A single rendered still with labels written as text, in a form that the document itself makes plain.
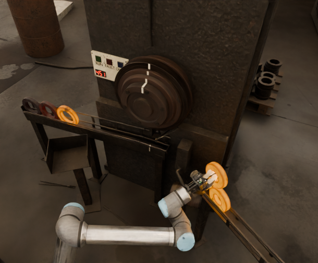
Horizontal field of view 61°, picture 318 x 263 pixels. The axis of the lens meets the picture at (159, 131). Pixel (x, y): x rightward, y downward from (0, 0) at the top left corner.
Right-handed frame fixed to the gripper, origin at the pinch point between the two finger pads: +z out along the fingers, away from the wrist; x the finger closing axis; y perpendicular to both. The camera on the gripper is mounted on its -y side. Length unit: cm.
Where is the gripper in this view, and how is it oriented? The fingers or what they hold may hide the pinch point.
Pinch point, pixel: (216, 173)
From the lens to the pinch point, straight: 156.6
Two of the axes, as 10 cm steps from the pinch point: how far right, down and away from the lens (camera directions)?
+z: 8.3, -5.3, 1.6
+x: -5.1, -6.2, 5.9
